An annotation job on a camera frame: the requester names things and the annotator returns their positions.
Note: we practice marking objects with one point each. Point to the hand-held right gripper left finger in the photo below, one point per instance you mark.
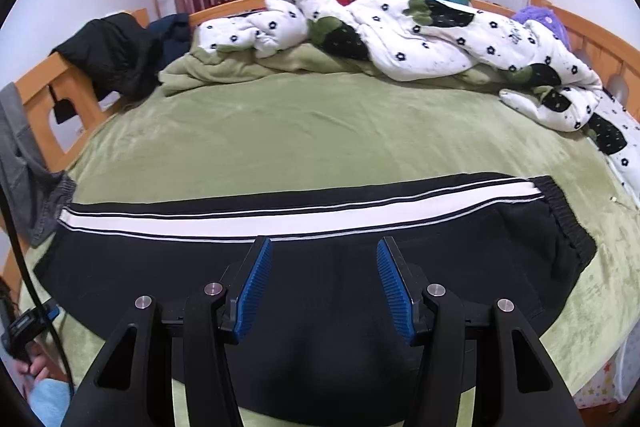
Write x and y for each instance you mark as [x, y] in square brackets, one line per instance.
[252, 287]

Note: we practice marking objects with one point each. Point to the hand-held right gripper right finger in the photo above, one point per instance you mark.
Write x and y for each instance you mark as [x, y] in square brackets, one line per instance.
[395, 292]

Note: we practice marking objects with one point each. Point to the black pants with white stripes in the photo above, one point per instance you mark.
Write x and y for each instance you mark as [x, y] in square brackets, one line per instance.
[320, 287]

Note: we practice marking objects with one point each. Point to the person's left hand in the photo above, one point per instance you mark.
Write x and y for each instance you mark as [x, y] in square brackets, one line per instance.
[35, 364]

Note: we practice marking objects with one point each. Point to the light blue cloth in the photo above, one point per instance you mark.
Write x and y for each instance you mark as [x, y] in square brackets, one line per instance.
[50, 404]

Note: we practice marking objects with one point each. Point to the green fleece blanket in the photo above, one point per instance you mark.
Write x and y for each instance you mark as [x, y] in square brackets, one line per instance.
[300, 132]

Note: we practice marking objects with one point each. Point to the grey jeans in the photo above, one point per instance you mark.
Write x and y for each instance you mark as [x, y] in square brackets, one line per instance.
[20, 157]

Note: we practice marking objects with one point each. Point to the star-print bed sheet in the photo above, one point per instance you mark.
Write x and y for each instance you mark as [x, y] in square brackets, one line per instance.
[595, 382]

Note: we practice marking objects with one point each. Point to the white flower-print quilt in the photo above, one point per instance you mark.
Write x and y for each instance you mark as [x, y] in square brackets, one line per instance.
[440, 42]

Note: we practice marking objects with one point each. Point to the navy garment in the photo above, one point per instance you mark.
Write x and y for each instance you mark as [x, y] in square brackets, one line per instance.
[170, 37]

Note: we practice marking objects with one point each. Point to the black jacket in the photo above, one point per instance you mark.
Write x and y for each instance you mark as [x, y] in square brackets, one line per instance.
[115, 52]

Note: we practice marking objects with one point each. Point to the purple plush cushion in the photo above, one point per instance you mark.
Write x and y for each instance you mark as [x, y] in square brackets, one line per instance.
[542, 19]

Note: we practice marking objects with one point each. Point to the wooden bed frame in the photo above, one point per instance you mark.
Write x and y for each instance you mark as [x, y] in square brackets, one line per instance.
[45, 92]

